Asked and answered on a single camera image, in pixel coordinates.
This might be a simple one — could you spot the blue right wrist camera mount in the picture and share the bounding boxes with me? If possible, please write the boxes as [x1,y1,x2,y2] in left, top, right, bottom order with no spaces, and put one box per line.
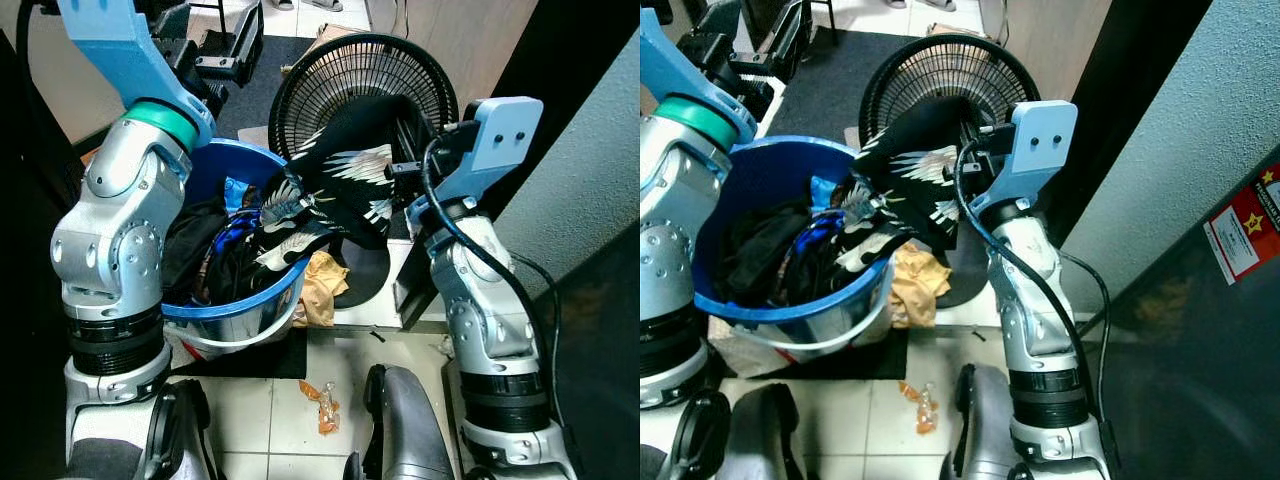
[985,100,1080,217]
[430,97,545,227]

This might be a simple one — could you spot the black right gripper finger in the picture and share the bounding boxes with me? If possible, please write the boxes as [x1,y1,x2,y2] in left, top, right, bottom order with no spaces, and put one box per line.
[940,123,987,182]
[385,122,434,183]

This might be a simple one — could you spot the grey right robot leg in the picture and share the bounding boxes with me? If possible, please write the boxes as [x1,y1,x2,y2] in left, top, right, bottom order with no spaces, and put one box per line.
[344,363,457,480]
[940,362,1017,480]

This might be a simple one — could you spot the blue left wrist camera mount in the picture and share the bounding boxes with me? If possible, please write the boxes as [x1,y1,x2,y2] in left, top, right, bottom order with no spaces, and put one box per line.
[640,8,759,141]
[57,0,217,137]

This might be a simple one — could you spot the black tall panel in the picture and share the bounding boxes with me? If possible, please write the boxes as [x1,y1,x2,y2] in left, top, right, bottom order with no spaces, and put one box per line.
[0,30,87,480]

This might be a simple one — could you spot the grey left robot leg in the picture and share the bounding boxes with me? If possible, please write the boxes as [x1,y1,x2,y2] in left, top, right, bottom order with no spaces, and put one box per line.
[143,378,217,480]
[683,384,807,480]

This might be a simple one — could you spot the black top-load washing machine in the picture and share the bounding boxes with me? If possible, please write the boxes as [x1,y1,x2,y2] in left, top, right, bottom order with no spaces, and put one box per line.
[538,228,641,480]
[1085,150,1280,480]

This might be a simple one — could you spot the black door post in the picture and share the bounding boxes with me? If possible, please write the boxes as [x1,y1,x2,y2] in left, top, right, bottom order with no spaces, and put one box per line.
[478,0,613,227]
[1040,0,1217,247]

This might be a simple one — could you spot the plain black garment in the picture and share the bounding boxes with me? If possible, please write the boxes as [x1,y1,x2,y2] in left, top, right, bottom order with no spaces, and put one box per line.
[718,198,813,305]
[163,198,233,303]

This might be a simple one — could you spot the tan crumpled cloth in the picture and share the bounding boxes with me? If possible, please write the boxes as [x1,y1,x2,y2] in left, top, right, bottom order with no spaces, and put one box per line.
[887,243,954,332]
[296,250,352,329]

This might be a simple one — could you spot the blue laundry basket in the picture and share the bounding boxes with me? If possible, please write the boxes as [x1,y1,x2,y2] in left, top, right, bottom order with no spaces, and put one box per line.
[160,140,312,357]
[693,135,897,362]

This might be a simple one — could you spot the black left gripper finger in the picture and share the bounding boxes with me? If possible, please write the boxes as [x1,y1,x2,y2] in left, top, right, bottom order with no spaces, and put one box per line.
[150,0,193,44]
[734,5,814,87]
[196,8,266,85]
[690,0,741,46]

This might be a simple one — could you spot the red and white sticker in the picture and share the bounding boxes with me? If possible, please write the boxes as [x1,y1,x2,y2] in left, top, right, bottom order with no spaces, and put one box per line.
[1203,160,1280,287]

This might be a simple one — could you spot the black electric fan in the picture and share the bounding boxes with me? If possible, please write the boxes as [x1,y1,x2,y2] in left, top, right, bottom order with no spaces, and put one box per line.
[268,33,460,309]
[858,33,1042,309]

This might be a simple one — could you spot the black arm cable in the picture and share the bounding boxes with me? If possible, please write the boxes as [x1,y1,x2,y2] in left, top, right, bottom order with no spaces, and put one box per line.
[952,135,1114,441]
[420,135,566,441]

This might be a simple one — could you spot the small black mat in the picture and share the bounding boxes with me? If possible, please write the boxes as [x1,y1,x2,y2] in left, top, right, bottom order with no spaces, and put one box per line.
[755,330,910,382]
[165,330,310,380]

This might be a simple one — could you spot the black garment with wing print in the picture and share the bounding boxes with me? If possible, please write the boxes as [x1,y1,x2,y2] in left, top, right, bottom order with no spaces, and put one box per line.
[255,95,427,273]
[835,95,993,273]

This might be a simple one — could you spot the black garment with blue stripes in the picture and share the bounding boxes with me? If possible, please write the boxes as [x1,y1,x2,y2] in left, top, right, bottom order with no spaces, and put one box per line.
[205,212,269,303]
[793,208,853,303]

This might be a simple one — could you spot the orange snack wrapper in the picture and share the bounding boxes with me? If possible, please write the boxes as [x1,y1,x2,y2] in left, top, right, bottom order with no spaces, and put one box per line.
[897,380,942,437]
[298,380,342,437]

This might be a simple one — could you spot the grey robot leg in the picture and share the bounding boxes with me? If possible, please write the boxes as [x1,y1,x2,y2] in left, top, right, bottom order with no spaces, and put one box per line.
[940,362,1017,480]
[683,384,807,480]
[143,378,217,480]
[344,363,457,480]

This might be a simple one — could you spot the black floor mat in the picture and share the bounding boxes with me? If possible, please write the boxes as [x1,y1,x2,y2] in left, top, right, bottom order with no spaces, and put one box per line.
[214,32,313,143]
[768,28,903,138]

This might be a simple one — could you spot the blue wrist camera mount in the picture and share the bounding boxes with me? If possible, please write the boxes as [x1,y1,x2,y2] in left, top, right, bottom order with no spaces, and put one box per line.
[640,8,759,141]
[430,97,545,227]
[985,100,1080,217]
[57,0,217,137]

